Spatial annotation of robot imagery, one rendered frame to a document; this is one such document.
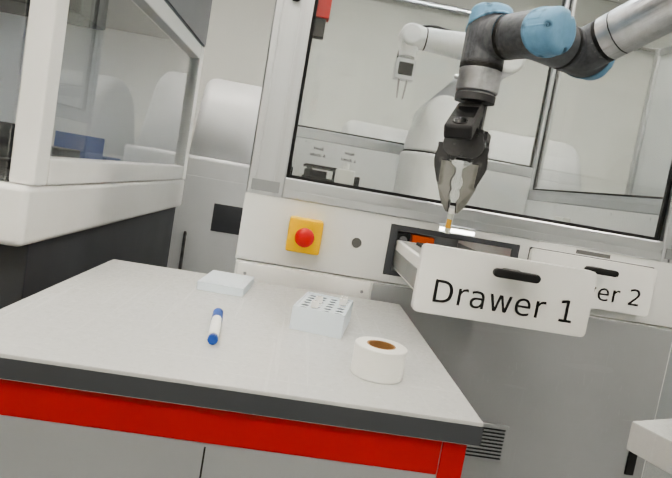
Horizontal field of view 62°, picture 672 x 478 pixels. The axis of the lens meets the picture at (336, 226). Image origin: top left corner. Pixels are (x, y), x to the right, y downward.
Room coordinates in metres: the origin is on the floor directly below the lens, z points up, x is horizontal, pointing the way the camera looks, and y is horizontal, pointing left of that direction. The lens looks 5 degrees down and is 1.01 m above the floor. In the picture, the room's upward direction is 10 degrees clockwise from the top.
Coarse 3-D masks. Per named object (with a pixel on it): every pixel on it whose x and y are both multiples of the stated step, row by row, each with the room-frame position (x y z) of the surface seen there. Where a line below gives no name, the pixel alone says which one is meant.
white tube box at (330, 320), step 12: (300, 300) 0.91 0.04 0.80; (324, 300) 0.95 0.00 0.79; (336, 300) 0.97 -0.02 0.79; (348, 300) 0.97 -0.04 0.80; (300, 312) 0.86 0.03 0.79; (312, 312) 0.86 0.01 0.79; (324, 312) 0.85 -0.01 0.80; (336, 312) 0.87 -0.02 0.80; (348, 312) 0.91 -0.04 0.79; (300, 324) 0.86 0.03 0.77; (312, 324) 0.85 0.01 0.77; (324, 324) 0.85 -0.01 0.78; (336, 324) 0.85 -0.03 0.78; (336, 336) 0.85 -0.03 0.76
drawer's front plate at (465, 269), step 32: (448, 256) 0.88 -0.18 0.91; (480, 256) 0.88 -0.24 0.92; (416, 288) 0.88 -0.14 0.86; (448, 288) 0.88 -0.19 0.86; (480, 288) 0.88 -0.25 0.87; (512, 288) 0.89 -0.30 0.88; (544, 288) 0.89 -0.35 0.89; (576, 288) 0.89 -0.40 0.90; (480, 320) 0.88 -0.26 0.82; (512, 320) 0.89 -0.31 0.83; (544, 320) 0.89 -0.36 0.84; (576, 320) 0.89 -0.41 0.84
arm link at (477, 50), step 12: (480, 12) 0.98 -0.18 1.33; (492, 12) 0.97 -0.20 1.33; (504, 12) 0.97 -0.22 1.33; (468, 24) 1.00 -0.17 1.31; (480, 24) 0.98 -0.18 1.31; (492, 24) 0.95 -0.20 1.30; (468, 36) 0.99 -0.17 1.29; (480, 36) 0.97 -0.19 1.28; (468, 48) 0.99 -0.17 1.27; (480, 48) 0.97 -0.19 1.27; (492, 48) 0.96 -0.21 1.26; (468, 60) 0.98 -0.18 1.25; (480, 60) 0.97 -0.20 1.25; (492, 60) 0.97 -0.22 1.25
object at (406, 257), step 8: (400, 240) 1.23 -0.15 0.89; (400, 248) 1.17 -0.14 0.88; (408, 248) 1.09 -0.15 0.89; (416, 248) 1.23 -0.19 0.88; (400, 256) 1.14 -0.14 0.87; (408, 256) 1.07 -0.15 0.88; (416, 256) 1.00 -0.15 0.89; (392, 264) 1.21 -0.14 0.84; (400, 264) 1.12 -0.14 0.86; (408, 264) 1.04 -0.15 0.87; (416, 264) 0.99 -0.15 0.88; (400, 272) 1.11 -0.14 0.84; (408, 272) 1.03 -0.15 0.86; (416, 272) 0.97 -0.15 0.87; (408, 280) 1.02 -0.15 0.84
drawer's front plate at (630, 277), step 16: (544, 256) 1.22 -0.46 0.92; (560, 256) 1.22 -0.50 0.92; (576, 256) 1.22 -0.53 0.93; (624, 272) 1.23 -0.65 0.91; (640, 272) 1.23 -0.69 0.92; (656, 272) 1.23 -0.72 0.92; (608, 288) 1.23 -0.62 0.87; (624, 288) 1.23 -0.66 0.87; (640, 288) 1.23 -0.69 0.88; (592, 304) 1.22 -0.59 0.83; (608, 304) 1.23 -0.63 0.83; (624, 304) 1.23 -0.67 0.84; (640, 304) 1.23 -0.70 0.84
